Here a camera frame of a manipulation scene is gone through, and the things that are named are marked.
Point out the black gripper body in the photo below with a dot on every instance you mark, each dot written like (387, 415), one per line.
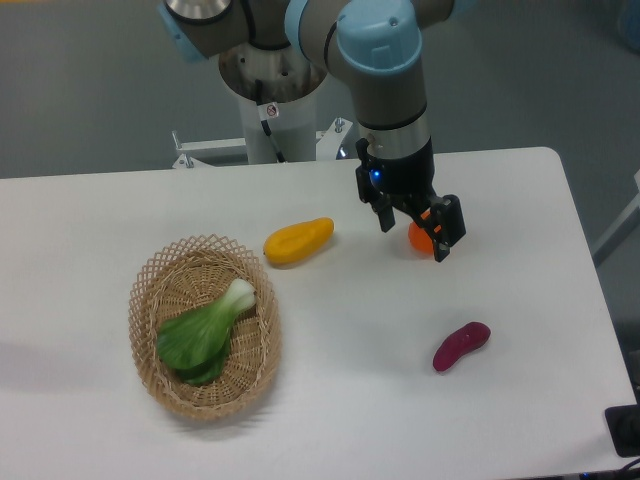
(402, 183)

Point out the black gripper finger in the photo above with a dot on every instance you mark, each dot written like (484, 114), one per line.
(383, 208)
(444, 225)

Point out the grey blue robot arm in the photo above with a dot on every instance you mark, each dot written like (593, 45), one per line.
(373, 47)

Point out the woven wicker basket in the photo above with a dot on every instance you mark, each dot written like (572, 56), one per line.
(192, 273)

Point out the green bok choy vegetable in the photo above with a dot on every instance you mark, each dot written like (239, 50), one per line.
(197, 343)

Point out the orange toy fruit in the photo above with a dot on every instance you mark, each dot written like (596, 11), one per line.
(419, 240)

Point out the yellow papaya half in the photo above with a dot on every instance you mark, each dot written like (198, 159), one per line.
(297, 242)

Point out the purple sweet potato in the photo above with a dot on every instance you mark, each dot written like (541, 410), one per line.
(470, 337)

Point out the black device at table edge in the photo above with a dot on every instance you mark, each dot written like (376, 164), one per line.
(623, 425)

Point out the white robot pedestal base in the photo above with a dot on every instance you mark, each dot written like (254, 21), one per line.
(276, 94)

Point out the white table leg frame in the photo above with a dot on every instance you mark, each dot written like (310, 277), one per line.
(618, 231)

